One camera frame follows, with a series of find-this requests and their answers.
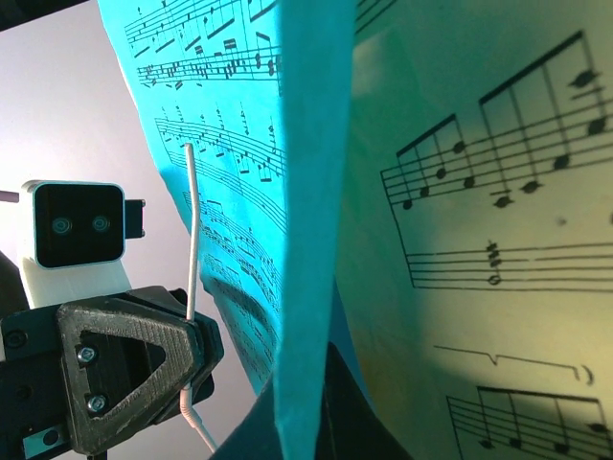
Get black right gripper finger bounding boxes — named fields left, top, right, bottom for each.
left=212, top=344, right=411, bottom=460

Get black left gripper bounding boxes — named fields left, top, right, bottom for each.
left=1, top=287, right=196, bottom=459

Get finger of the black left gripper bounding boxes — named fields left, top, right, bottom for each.
left=152, top=313, right=224, bottom=425

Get pink music stand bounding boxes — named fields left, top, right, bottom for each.
left=179, top=143, right=217, bottom=453

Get sheet music pages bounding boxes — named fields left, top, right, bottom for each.
left=336, top=1, right=612, bottom=459

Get teal paper strip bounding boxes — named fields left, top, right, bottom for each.
left=99, top=1, right=356, bottom=459

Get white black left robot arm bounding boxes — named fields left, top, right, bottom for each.
left=1, top=259, right=224, bottom=459

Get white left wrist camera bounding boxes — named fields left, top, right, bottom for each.
left=18, top=179, right=146, bottom=309

